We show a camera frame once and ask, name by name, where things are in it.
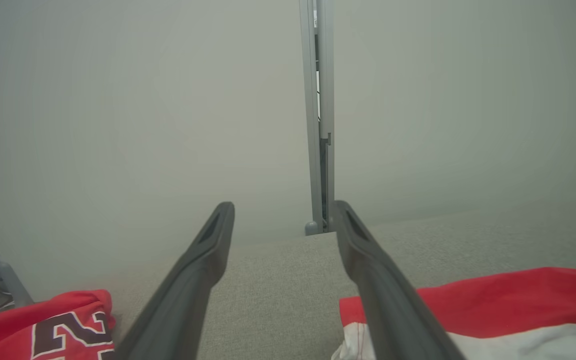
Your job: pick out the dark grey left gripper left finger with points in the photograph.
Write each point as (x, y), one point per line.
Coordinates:
(188, 300)

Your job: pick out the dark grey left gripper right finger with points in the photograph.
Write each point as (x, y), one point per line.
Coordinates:
(393, 310)

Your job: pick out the red shorts with white stripes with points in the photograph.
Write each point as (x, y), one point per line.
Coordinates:
(508, 305)

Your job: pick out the red jersey with number 23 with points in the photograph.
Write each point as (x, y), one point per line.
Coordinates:
(13, 325)

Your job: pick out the grey slanted partition frame leg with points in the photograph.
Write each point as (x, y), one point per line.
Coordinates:
(3, 270)

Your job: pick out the grey aluminium partition post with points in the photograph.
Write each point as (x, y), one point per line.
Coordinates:
(312, 100)

